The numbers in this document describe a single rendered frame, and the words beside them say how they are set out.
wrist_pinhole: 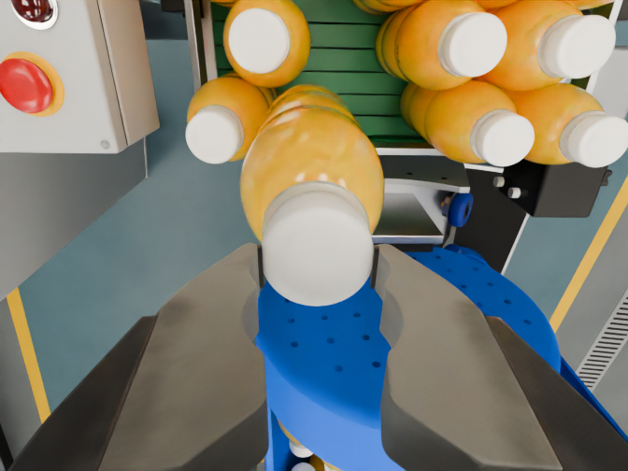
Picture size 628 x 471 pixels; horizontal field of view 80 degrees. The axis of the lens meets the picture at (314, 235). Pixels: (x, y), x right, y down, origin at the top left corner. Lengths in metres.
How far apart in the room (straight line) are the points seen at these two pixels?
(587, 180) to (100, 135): 0.48
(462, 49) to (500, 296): 0.25
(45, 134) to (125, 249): 1.42
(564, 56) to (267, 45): 0.20
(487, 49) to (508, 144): 0.07
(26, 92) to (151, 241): 1.39
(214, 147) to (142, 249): 1.46
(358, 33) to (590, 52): 0.25
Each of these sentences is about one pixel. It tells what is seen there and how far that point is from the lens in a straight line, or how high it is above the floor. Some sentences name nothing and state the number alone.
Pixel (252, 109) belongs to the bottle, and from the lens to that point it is 0.33.
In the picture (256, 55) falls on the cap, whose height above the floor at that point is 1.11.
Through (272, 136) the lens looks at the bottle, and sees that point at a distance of 0.17.
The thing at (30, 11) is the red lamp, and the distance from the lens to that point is 0.33.
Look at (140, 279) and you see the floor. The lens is 1.82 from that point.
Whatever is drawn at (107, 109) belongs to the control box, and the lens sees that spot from 0.33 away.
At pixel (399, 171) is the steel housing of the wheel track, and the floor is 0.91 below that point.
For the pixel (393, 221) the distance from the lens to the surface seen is 0.43.
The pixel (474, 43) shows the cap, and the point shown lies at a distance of 0.30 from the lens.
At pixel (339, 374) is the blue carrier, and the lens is 0.31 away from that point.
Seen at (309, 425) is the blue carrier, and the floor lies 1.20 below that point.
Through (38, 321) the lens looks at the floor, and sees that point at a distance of 2.19.
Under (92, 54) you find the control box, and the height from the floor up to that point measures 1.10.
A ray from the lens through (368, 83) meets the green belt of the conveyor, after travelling 0.50.
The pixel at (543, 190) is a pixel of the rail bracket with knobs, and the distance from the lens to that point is 0.50.
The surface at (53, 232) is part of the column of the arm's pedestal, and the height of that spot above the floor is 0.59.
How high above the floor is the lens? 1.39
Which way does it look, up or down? 63 degrees down
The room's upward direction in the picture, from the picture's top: 177 degrees clockwise
